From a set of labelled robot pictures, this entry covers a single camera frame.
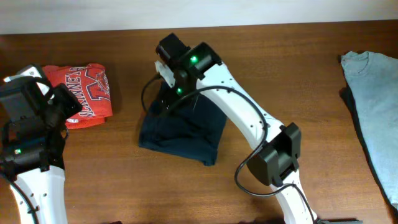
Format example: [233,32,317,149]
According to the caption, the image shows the dark garment under grey shirt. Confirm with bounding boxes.
[339,86,397,219]

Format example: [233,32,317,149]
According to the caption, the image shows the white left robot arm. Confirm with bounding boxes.
[1,64,82,223]

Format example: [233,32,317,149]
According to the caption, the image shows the navy blue shorts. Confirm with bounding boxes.
[138,95,227,166]

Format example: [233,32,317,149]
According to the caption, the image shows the grey t-shirt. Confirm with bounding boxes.
[341,51,397,208]

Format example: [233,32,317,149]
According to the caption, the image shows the folded red t-shirt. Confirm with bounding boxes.
[42,63,113,129]

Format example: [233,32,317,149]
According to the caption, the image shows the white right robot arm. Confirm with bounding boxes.
[155,34,319,223]

